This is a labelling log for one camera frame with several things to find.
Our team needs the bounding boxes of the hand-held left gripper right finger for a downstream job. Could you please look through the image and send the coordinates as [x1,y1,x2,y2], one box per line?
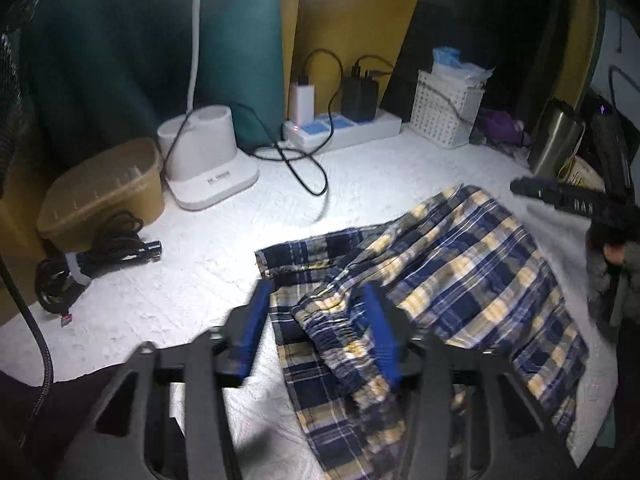
[362,282,572,480]

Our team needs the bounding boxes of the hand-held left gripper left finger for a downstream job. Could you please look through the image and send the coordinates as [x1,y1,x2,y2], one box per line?
[55,280,277,480]

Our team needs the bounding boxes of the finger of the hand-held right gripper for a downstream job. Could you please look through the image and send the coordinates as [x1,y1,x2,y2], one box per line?
[510,176,608,226]

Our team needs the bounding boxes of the plaid pants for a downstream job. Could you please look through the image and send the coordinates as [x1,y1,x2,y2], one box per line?
[255,185,591,480]

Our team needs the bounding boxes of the person's right hand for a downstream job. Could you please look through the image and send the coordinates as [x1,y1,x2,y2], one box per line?
[585,227,633,333]

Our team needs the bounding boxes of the steel tumbler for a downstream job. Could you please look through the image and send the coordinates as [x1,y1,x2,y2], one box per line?
[526,98,587,179]

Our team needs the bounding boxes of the purple cloth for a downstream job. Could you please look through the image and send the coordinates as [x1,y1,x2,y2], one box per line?
[477,109,532,148]

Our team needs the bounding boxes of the white table cloth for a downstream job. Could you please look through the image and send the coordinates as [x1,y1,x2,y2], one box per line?
[0,122,621,480]

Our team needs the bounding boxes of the white plastic basket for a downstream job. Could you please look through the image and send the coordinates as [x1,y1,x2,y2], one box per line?
[410,69,487,150]

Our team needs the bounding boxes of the white desk lamp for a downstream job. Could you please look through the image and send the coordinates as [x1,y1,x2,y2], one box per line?
[156,0,261,212]

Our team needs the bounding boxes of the yellow curtain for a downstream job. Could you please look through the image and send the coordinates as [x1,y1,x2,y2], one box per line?
[277,0,430,123]
[562,0,608,106]

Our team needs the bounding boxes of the blue plastic bag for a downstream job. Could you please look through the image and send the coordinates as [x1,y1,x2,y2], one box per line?
[431,46,495,92]

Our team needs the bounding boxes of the brown plastic container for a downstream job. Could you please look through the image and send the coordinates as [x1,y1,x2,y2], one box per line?
[36,137,166,255]

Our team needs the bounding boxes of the white power strip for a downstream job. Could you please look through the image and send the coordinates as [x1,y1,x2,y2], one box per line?
[281,106,403,154]

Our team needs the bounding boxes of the black power adapter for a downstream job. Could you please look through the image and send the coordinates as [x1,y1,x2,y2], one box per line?
[341,60,382,122]

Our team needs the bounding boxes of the white charger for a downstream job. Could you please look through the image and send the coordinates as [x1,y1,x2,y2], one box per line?
[289,77,316,128]

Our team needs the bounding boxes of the dark cloth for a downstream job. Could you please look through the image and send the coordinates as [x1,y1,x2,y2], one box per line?
[0,362,131,480]

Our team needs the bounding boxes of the teal curtain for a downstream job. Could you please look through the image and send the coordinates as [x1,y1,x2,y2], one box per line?
[20,0,286,153]

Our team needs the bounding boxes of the black lamp cable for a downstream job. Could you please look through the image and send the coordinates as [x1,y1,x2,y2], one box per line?
[160,101,331,197]

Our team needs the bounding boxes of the black cable bundle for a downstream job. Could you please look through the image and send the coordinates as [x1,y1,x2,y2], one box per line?
[34,211,163,323]

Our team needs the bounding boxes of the black gooseneck cable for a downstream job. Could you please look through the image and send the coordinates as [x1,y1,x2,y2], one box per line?
[0,252,56,401]

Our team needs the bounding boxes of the black charger cable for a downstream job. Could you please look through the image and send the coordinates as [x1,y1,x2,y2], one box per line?
[299,48,346,116]

